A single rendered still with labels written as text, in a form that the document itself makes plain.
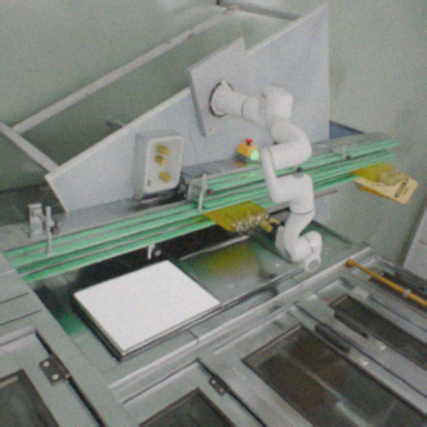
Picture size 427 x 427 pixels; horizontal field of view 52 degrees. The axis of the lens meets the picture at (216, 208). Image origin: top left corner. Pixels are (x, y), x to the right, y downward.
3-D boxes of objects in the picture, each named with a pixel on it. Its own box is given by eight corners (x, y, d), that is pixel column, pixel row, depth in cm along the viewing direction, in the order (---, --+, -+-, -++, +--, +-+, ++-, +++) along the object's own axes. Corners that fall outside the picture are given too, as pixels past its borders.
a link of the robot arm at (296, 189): (303, 186, 162) (264, 195, 162) (297, 134, 151) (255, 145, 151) (317, 210, 148) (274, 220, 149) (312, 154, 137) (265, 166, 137)
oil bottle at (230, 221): (200, 213, 195) (233, 235, 182) (202, 202, 193) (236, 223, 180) (210, 211, 199) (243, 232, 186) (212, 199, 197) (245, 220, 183)
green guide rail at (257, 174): (196, 185, 185) (209, 192, 180) (196, 182, 184) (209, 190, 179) (389, 140, 300) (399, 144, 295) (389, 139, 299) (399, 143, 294)
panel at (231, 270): (68, 299, 150) (121, 362, 129) (68, 293, 149) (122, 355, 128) (246, 234, 209) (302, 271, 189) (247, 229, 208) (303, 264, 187)
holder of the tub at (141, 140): (131, 196, 181) (142, 204, 176) (135, 132, 169) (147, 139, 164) (164, 189, 192) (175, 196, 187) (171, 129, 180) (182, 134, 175)
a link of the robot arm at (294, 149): (260, 123, 154) (269, 136, 141) (298, 114, 154) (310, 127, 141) (267, 158, 160) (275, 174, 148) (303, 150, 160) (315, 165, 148)
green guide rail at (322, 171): (193, 200, 188) (206, 208, 183) (194, 198, 187) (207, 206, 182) (385, 151, 303) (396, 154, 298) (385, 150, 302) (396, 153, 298)
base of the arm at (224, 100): (206, 89, 179) (233, 96, 170) (226, 72, 184) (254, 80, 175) (214, 119, 190) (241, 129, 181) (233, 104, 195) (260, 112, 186)
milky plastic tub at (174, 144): (132, 186, 178) (144, 193, 173) (135, 132, 168) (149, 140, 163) (166, 178, 189) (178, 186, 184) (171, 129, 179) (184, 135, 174)
